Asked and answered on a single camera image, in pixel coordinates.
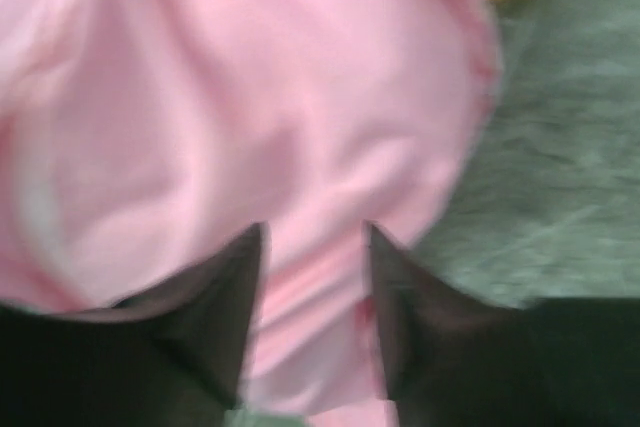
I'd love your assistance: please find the pink pillowcase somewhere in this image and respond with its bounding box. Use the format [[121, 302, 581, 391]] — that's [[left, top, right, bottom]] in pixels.
[[1, 0, 500, 426]]

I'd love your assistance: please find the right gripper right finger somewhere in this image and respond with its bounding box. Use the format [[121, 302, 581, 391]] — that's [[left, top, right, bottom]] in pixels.
[[367, 224, 639, 427]]

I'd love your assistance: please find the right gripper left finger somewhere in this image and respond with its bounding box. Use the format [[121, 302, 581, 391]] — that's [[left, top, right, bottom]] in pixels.
[[1, 224, 263, 426]]

